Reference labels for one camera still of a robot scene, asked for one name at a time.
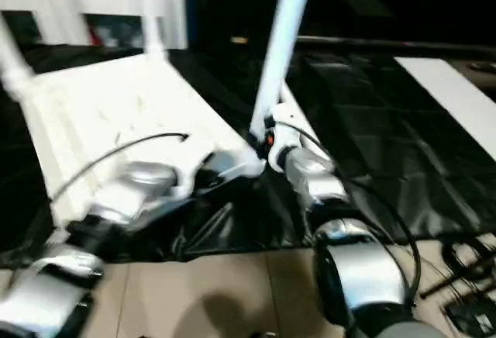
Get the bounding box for black plastic mat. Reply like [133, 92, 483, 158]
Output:
[0, 43, 496, 267]

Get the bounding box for white flat board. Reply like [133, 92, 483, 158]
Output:
[394, 56, 496, 157]

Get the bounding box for small black remote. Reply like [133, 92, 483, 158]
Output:
[468, 61, 496, 73]

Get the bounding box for white cabinet with glass doors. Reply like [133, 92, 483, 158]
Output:
[0, 0, 191, 50]

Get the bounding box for black flat floor device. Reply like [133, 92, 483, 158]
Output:
[443, 295, 496, 336]

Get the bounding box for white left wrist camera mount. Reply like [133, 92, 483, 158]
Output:
[169, 150, 219, 202]

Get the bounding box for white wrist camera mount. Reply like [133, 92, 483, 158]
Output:
[266, 104, 306, 175]
[169, 150, 219, 202]

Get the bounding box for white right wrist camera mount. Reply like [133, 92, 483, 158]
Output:
[266, 104, 306, 175]

